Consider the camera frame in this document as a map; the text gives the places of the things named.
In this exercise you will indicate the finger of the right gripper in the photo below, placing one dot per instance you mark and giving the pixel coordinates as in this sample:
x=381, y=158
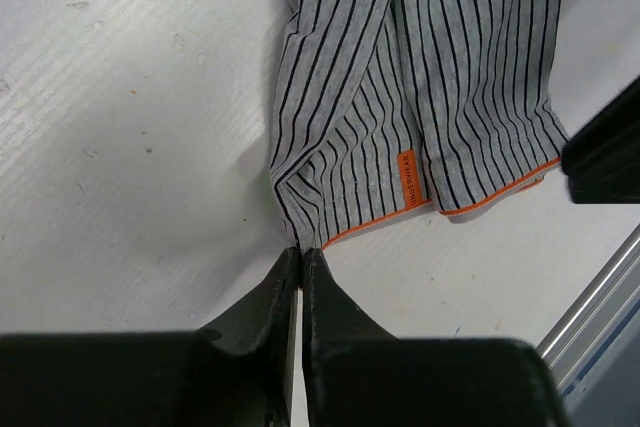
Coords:
x=601, y=161

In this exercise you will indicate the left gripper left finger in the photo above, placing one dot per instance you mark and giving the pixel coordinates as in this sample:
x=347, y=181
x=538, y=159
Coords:
x=235, y=370

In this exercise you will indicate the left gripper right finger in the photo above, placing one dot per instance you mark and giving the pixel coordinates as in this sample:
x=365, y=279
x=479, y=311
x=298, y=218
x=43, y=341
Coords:
x=357, y=374

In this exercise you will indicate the grey striped underwear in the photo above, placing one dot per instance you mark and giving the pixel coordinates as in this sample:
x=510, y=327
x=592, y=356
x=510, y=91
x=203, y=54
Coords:
x=384, y=106

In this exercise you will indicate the aluminium mounting rail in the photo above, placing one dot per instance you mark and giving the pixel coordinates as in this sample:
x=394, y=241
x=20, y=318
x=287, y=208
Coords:
x=595, y=319

